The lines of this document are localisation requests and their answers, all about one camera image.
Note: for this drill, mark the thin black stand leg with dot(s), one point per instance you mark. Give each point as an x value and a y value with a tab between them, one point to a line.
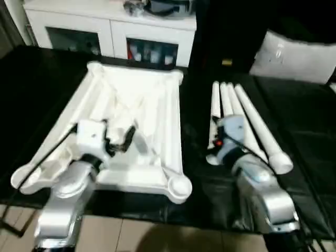
8	228

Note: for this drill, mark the black work mat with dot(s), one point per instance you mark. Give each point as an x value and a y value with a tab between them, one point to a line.
302	157

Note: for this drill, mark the white plastic table top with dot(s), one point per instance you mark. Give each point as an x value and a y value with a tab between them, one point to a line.
157	105

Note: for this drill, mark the white plastic table leg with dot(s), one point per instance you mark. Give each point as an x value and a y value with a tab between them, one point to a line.
215	99
262	131
225	99
235	102

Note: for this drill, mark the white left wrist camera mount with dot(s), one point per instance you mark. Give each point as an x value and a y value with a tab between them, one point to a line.
90	136

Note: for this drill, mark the white cabinet with glass doors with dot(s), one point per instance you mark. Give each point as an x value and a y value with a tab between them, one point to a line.
115	29

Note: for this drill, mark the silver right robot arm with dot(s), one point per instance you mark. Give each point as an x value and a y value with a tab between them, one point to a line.
265	194

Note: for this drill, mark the black box with yellow label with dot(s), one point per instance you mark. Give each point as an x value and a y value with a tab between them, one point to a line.
210	39

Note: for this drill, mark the grey cushion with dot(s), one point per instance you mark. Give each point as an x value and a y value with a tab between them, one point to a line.
288	57

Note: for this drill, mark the grey rounded device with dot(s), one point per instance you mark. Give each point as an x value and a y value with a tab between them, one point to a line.
168	6

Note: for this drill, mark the dark tangled small object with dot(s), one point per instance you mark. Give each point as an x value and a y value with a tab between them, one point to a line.
132	8

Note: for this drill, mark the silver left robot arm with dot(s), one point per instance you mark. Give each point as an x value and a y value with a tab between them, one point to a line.
68	189

